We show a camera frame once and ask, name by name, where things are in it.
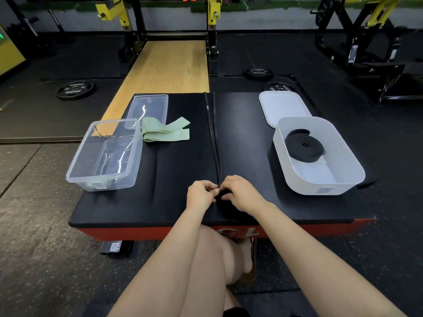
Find person's leg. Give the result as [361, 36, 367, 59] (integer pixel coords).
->
[223, 288, 242, 311]
[180, 225, 254, 317]

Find yellow black exercise machine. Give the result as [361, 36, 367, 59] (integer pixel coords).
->
[309, 0, 423, 107]

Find white plastic lid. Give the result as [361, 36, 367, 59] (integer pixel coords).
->
[258, 91, 313, 129]

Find wide black resistance band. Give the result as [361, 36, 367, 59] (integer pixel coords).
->
[284, 129, 326, 163]

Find thin black resistance band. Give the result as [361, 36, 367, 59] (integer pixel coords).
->
[203, 92, 233, 196]

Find black plyo platform red side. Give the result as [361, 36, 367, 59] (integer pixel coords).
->
[68, 91, 378, 243]

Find wooden lifting platform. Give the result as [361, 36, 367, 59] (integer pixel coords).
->
[92, 40, 211, 138]

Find person's left forearm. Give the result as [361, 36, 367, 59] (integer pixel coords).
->
[107, 207, 213, 317]

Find black shorts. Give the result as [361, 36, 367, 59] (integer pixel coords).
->
[223, 306, 252, 317]

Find white plastic bin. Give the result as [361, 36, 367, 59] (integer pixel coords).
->
[272, 116, 367, 196]

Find yellow black squat rack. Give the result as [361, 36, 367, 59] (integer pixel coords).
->
[95, 0, 223, 76]

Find person's left hand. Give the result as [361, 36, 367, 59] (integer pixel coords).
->
[186, 180, 221, 214]

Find person's left leg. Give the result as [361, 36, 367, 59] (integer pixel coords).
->
[180, 225, 254, 317]

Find person's right hand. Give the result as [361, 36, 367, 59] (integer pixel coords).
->
[219, 175, 274, 218]

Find black upright bar holder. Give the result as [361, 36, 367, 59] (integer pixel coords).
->
[48, 9, 75, 44]

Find clear plastic lid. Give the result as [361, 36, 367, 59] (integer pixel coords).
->
[124, 94, 170, 130]

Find clear plastic container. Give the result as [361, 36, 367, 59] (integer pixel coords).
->
[66, 118, 144, 192]

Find person's right forearm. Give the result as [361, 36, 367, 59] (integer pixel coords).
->
[257, 203, 408, 317]

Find person's right leg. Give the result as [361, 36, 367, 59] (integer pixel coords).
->
[223, 288, 242, 311]

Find brown sandal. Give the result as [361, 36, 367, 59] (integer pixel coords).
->
[239, 238, 259, 285]

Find black weight plate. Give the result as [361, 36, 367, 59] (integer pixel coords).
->
[263, 81, 298, 93]
[55, 80, 97, 101]
[243, 67, 275, 81]

